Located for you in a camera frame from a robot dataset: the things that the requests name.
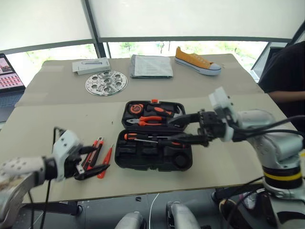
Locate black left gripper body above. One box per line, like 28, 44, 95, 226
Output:
63, 145, 84, 179

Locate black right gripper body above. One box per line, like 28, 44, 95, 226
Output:
197, 110, 226, 144

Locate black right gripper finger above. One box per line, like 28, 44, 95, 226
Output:
158, 132, 211, 147
167, 111, 203, 127

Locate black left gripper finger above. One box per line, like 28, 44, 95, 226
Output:
73, 163, 111, 181
80, 145, 103, 155

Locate red black utility knife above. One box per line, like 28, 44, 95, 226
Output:
81, 136, 105, 171

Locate red tester pen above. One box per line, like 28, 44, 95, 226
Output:
97, 143, 114, 179

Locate black orange long screwdriver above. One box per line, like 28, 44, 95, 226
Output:
134, 137, 189, 148

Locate black plastic tool case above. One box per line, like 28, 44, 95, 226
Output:
114, 99, 193, 172

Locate orange black tape measure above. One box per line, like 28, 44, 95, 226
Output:
128, 104, 144, 115

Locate yellow canvas sneaker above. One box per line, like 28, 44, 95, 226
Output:
174, 46, 222, 76

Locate grey folded packet in plastic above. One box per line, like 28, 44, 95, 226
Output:
129, 54, 174, 80

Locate grey rounded robot leg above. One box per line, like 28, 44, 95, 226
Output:
166, 201, 201, 229
114, 211, 146, 229

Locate round perforated metal plate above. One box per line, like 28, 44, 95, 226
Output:
85, 70, 128, 97

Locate white cardboard box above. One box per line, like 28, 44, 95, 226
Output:
72, 57, 112, 76

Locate person in black shirt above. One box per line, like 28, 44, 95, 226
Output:
258, 40, 305, 134

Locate wide white roller blind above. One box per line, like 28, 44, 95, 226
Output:
87, 0, 305, 42

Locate open laptop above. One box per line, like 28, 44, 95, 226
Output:
0, 52, 26, 124

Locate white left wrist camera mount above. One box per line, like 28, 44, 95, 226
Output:
51, 130, 84, 182

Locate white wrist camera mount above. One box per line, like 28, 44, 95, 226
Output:
208, 86, 239, 142
51, 130, 84, 182

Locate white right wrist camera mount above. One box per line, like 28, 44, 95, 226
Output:
208, 86, 239, 142

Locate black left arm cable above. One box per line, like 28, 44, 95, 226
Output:
41, 126, 69, 229

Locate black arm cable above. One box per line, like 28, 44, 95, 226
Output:
226, 115, 305, 144
41, 126, 69, 229

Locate orange handled pliers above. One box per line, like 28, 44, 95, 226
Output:
125, 115, 169, 127

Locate black table frame bar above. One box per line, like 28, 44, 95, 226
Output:
22, 201, 83, 217

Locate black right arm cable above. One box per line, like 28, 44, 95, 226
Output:
226, 115, 305, 144

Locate thin white cable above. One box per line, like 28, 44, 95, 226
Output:
148, 192, 161, 229

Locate grey window frame post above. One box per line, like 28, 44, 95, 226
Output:
81, 0, 112, 59

